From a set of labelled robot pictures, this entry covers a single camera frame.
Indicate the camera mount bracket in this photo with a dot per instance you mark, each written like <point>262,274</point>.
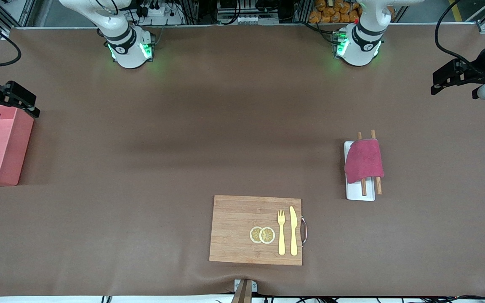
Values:
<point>244,290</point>

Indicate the lemon slice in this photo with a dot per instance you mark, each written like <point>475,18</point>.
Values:
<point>254,235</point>
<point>267,235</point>

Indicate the white power strip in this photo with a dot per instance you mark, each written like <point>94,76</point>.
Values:
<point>240,19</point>
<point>160,14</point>

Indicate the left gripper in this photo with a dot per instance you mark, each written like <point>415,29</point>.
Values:
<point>479,70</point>

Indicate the dark red cloth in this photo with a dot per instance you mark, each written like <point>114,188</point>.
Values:
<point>363,162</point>

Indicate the wooden cutting board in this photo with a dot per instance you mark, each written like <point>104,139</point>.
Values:
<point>238,223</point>

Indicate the white rectangular tray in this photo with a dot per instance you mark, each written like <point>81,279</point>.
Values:
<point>354,191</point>

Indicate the orange snack packets pile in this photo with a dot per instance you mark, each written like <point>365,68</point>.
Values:
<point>335,12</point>

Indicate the yellow plastic knife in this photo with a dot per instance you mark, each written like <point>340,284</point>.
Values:
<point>293,235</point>

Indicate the yellow plastic fork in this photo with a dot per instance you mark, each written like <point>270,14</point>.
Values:
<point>281,235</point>

